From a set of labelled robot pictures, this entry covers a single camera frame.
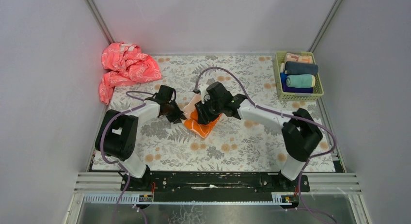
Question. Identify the white slotted cable duct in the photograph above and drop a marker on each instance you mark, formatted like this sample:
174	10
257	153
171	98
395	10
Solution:
110	198

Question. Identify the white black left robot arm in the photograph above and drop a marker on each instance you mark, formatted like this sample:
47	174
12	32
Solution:
116	139

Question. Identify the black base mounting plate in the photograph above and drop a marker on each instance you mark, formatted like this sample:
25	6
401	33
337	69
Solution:
170	186

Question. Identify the rolled purple towel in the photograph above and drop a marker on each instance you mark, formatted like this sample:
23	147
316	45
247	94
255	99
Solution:
296	90

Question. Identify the rolled dark grey towel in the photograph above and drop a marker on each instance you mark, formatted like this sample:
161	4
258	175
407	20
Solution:
295	68

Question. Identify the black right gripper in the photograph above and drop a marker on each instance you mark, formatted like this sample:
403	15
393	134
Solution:
203	112

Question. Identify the orange and cream towel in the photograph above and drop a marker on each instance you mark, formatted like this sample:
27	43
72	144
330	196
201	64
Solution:
191	121

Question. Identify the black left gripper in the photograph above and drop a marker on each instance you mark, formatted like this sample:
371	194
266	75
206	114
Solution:
175	111

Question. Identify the floral patterned table mat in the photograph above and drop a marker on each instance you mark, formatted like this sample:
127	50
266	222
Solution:
233	145

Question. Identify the rolled peach patterned towel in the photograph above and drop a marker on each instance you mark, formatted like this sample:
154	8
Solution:
292	57

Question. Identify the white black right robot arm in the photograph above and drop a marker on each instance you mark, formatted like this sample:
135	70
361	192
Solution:
300	133

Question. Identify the rolled blue towel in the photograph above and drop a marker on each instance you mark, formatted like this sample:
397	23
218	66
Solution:
283	78

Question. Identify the pink patterned towel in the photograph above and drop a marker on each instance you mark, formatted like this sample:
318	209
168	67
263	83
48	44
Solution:
126	65

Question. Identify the yellow and teal towel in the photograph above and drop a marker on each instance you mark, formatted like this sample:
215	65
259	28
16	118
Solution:
301	81

